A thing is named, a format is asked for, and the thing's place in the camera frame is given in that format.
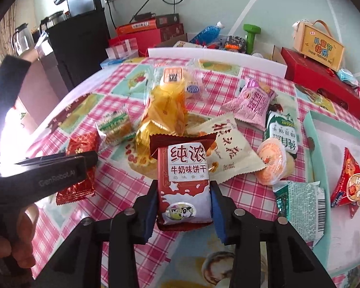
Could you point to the red triangular snack packet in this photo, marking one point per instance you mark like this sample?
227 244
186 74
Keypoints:
352 183

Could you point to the blue face mask pack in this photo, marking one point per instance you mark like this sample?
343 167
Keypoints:
348 76

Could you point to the orange flat box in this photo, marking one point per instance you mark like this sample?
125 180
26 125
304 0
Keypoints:
136 27

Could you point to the blue tissue pack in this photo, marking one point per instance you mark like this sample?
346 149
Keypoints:
114 64

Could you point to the cardboard box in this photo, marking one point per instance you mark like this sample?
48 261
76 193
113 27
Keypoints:
277 54

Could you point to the glass pitcher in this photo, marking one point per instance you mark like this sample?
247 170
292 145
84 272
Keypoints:
22 39

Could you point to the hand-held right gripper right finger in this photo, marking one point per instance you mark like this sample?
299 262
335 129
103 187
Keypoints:
217 213

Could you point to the green orange biscuit packet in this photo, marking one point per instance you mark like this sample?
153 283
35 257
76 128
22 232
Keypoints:
115 126

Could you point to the colourful toy car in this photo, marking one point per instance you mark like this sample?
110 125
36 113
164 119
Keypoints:
235 44

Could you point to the large red flat box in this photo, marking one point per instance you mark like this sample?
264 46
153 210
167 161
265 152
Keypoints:
147 40

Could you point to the teal rimmed white tray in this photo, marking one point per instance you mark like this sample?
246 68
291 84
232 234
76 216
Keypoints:
339 240

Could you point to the green barcode snack packet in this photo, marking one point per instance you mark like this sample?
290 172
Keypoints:
300 207

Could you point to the red gift box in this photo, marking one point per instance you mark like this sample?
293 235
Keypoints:
318 78

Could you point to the orange white snack box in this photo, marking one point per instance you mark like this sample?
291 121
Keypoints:
183 44

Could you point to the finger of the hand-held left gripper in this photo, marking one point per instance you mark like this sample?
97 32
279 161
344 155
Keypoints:
42 159

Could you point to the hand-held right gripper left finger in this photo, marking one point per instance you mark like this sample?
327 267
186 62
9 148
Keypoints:
147 216

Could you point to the orange jelly cup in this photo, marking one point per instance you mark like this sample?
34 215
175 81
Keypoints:
270 159

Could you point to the black power adapter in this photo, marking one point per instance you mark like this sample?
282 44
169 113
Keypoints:
144 15

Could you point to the blue plastic bottle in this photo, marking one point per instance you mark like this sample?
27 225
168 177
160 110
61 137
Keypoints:
207 31

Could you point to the green dumbbell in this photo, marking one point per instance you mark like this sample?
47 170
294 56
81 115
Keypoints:
252 39

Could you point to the clear steamed cake packet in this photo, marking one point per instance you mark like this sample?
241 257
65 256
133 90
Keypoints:
172 76

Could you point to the black cabinet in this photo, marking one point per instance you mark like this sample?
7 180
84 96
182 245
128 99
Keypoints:
78 48

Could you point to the dark red flat box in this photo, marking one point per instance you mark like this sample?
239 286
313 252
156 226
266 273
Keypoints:
168 20

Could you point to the pink snack packet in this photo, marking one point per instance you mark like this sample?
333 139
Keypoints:
252 103

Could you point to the green white snack packet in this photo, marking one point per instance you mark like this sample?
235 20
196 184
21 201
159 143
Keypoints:
283 132

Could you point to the pink chequered tablecloth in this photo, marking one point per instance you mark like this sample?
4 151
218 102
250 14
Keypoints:
249 192

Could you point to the beige snack packet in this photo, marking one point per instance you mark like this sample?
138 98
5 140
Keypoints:
231 153

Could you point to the small dark red wrapper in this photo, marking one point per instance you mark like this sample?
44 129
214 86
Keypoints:
277 107

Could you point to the dark red milk biscuit packet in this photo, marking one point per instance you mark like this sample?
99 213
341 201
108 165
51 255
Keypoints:
183 171

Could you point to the yellow translucent snack packet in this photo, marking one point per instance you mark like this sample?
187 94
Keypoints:
165 111

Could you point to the red foil snack packet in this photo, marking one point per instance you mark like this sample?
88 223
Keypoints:
78 189

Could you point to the person's left hand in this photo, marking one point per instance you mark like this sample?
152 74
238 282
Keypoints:
21 240

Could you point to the clear plastic boxes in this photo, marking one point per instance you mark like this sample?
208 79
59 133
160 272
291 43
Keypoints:
121 49

